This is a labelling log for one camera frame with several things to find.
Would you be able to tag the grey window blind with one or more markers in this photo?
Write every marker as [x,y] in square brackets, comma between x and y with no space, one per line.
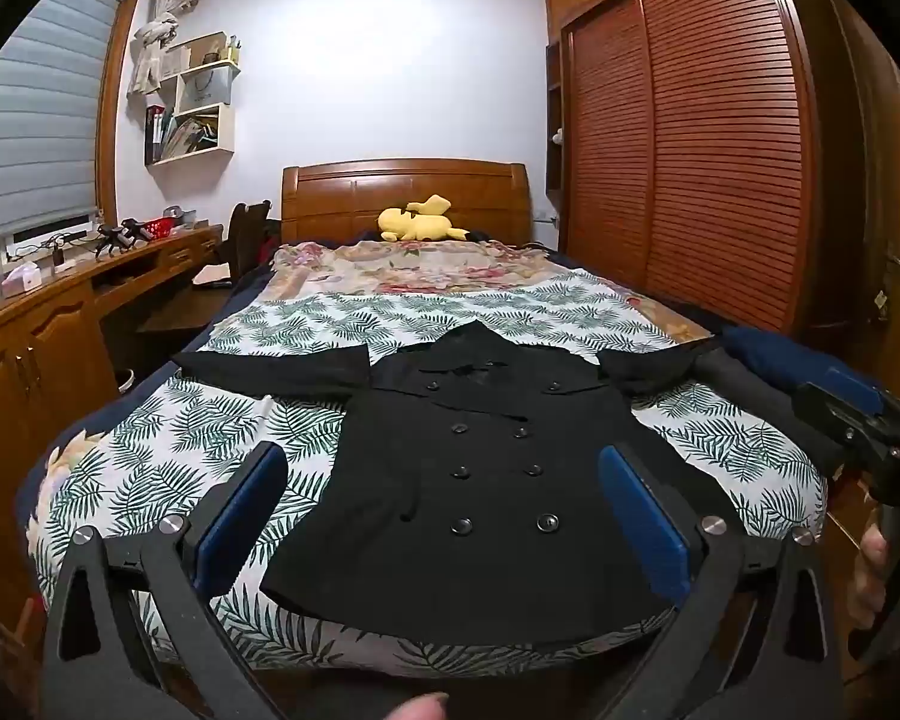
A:
[37,120]

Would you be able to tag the wooden door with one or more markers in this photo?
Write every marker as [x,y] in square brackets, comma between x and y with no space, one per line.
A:
[892,187]

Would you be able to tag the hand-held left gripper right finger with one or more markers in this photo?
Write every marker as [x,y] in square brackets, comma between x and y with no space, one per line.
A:
[645,521]

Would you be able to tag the white cloth doll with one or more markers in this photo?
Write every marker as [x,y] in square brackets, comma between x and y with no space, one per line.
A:
[150,52]

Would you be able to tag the floral blanket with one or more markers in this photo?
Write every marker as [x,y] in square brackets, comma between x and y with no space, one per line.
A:
[420,270]

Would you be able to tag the person's left hand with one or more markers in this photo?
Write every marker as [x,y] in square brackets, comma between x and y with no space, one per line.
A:
[420,709]

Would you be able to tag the black tool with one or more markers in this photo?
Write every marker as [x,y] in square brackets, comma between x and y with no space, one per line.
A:
[120,234]

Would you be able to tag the wooden bed headboard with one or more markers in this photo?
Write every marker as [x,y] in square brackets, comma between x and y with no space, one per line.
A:
[405,191]

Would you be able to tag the wooden desk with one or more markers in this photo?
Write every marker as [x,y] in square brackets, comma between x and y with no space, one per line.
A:
[52,337]

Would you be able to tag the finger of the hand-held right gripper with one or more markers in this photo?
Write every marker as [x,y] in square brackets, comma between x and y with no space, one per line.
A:
[832,416]
[855,386]

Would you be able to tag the black double-breasted coat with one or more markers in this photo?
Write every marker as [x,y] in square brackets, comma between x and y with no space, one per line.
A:
[457,525]

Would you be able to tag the yellow plush toy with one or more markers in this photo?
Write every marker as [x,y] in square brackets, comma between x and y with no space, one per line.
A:
[420,223]

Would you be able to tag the navy blue folded cloth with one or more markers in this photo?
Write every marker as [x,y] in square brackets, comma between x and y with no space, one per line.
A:
[780,356]

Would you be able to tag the pink tissue box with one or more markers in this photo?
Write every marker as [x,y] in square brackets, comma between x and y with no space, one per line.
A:
[22,280]

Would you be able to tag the dark wooden chair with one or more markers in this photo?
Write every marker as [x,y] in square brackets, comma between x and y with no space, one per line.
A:
[246,240]

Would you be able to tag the red basket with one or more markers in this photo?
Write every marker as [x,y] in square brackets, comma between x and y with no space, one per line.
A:
[162,227]

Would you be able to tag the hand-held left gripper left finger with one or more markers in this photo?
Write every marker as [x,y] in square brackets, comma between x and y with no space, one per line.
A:
[234,525]

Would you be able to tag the person's right hand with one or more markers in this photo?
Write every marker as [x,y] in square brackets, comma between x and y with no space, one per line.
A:
[868,574]

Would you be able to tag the white wall shelf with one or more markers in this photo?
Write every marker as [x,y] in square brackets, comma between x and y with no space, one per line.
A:
[202,82]

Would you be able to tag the wooden slatted wardrobe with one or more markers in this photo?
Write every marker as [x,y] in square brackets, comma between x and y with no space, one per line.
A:
[720,165]

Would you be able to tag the grey folded cloth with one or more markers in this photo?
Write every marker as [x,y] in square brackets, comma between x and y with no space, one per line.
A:
[757,405]

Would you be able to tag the leaf print bed sheet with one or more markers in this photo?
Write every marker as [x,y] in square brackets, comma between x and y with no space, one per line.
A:
[195,465]

